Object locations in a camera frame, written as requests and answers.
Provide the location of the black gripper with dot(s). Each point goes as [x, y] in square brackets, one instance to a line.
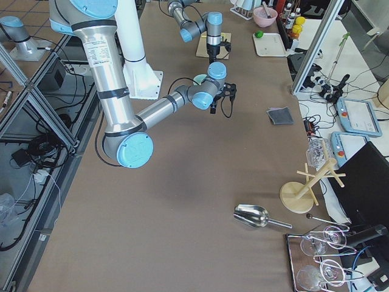
[212, 49]
[216, 101]

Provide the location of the light green bowl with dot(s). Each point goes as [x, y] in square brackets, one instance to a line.
[198, 79]

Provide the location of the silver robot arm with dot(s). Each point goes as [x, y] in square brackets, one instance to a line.
[112, 41]
[210, 22]

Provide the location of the pink bowl with ice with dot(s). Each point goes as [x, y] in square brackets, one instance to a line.
[261, 19]

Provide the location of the bamboo cutting board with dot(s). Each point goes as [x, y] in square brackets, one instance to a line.
[202, 50]

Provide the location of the green lime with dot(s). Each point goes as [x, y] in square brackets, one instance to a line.
[259, 34]

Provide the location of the cream plastic tray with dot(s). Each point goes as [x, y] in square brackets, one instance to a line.
[269, 45]

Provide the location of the grey folded cloth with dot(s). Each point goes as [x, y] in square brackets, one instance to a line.
[280, 116]

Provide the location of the metal muddler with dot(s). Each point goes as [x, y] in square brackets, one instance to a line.
[266, 9]

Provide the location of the clear plastic container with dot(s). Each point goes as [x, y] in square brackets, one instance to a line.
[317, 152]

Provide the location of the metal ice scoop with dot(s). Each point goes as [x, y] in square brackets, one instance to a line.
[256, 216]

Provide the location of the wooden mug tree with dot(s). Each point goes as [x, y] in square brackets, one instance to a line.
[299, 197]

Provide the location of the near teach pendant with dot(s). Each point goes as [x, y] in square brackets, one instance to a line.
[346, 145]

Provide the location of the teach pendant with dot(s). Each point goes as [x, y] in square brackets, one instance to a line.
[357, 116]
[346, 145]

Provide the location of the far teach pendant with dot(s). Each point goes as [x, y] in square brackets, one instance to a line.
[357, 116]

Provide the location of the black monitor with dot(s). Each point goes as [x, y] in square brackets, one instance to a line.
[364, 196]

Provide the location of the white camera post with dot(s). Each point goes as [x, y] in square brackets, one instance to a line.
[143, 82]

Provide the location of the aluminium frame post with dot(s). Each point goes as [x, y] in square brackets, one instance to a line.
[320, 35]

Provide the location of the wire glass rack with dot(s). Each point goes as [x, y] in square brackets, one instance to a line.
[314, 260]

